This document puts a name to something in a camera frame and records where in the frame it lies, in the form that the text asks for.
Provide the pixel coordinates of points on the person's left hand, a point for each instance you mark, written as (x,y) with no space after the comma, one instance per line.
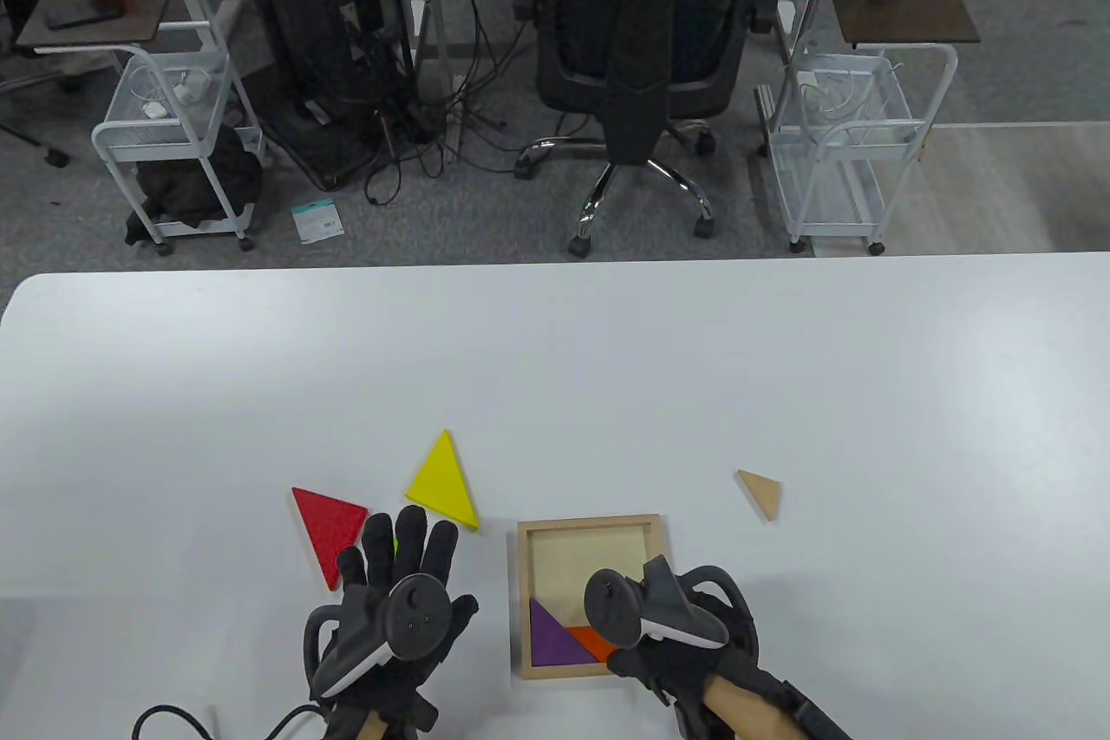
(408,540)

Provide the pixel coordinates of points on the person's right hand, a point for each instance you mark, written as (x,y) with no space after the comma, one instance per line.
(676,671)

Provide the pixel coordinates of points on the yellow triangle tangram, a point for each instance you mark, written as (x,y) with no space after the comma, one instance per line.
(442,484)

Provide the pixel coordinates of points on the red triangle tangram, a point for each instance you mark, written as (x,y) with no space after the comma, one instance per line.
(329,527)

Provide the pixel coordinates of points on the orange parallelogram tangram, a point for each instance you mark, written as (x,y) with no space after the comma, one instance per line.
(591,643)

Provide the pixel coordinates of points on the purple triangle tangram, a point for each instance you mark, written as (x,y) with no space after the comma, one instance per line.
(551,640)

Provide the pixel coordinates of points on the wooden square tray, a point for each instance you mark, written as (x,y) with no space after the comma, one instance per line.
(581,553)

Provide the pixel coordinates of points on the beige small triangle tangram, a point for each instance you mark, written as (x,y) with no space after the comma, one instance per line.
(763,493)

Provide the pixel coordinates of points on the person's left forearm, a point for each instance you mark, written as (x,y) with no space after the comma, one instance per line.
(368,727)

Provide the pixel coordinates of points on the person's right forearm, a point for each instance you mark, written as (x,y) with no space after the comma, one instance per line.
(746,710)

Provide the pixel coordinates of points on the black white hand controller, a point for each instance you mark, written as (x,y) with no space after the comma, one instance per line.
(416,614)
(620,605)

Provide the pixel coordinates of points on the teal white packet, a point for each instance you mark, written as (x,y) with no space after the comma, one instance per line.
(317,221)

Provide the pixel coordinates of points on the black bag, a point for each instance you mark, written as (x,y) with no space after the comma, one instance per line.
(186,189)

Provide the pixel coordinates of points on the black computer tower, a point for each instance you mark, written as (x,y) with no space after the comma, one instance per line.
(321,63)

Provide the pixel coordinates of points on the white earbuds case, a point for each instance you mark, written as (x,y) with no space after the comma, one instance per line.
(155,110)

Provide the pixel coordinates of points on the white charger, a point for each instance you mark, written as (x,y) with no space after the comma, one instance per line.
(192,88)

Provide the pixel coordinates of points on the grey swivel office chair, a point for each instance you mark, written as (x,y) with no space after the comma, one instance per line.
(56,158)

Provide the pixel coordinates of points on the black office chair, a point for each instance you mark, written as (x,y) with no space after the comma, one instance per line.
(642,37)

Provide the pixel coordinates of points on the black phone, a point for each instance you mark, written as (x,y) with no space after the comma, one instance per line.
(78,18)

